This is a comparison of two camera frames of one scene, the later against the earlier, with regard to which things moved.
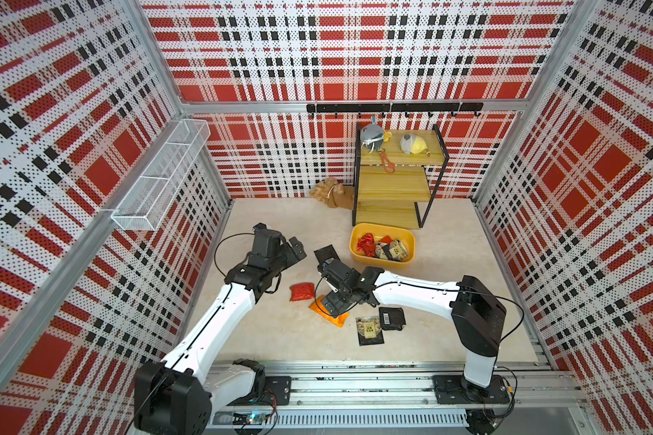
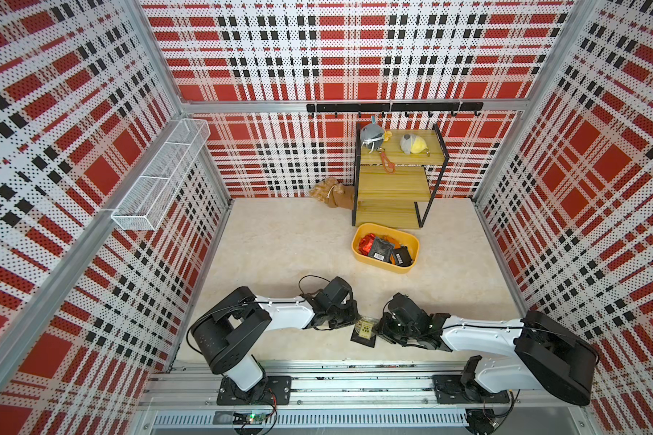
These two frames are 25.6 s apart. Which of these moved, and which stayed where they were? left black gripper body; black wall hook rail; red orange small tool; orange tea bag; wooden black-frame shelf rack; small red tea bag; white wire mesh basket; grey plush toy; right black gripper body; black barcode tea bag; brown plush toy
Moved: black barcode tea bag; right black gripper body; left black gripper body; orange tea bag
Stayed: brown plush toy; wooden black-frame shelf rack; white wire mesh basket; red orange small tool; grey plush toy; black wall hook rail; small red tea bag
